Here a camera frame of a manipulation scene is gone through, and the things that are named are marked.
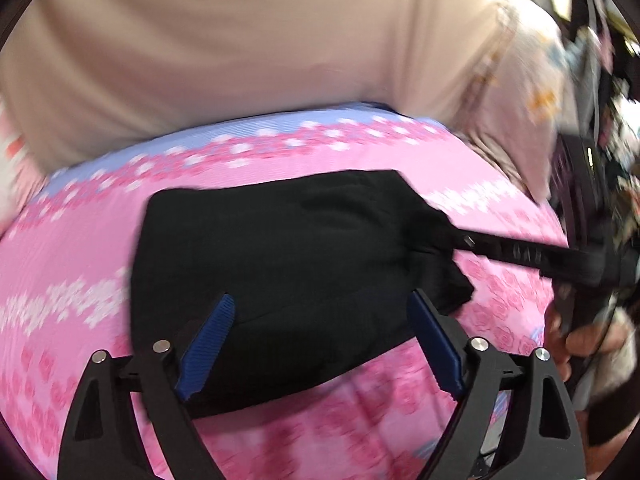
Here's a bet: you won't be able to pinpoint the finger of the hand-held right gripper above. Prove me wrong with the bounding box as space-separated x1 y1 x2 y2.
442 227 503 262

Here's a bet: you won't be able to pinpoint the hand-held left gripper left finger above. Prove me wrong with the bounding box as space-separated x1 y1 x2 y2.
57 293 236 480

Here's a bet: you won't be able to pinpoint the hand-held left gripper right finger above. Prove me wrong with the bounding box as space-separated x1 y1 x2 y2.
407 290 587 480

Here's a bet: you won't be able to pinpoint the black pants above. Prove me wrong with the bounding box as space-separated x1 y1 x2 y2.
129 170 476 418

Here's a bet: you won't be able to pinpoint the person's right hand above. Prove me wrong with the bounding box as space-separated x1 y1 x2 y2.
544 304 621 382

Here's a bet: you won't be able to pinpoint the pink rose print bedsheet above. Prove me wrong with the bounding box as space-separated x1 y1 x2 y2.
0 101 576 480

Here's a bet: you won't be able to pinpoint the pale floral curtain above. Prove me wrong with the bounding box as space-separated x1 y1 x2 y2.
450 0 581 203

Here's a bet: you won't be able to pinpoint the dark blurred furniture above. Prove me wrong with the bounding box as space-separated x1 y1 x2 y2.
550 0 640 261

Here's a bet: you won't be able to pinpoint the beige cloth drape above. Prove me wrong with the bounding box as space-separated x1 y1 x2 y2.
0 0 531 176

